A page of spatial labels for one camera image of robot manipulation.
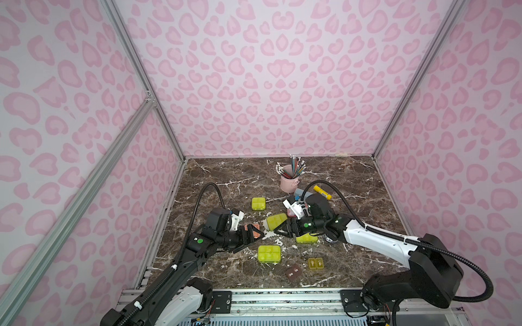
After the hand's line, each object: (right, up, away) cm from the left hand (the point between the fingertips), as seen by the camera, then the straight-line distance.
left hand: (259, 238), depth 75 cm
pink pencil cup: (+14, +18, +25) cm, 34 cm away
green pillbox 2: (-1, +9, +26) cm, 27 cm away
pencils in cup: (+17, +27, +17) cm, 36 cm away
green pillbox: (+21, -4, +13) cm, 25 cm away
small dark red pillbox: (+13, -14, +4) cm, 20 cm away
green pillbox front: (+4, -9, +9) cm, 13 cm away
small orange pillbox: (-1, +3, -3) cm, 4 cm away
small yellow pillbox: (+23, -11, +5) cm, 26 cm away
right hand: (+8, +2, +2) cm, 9 cm away
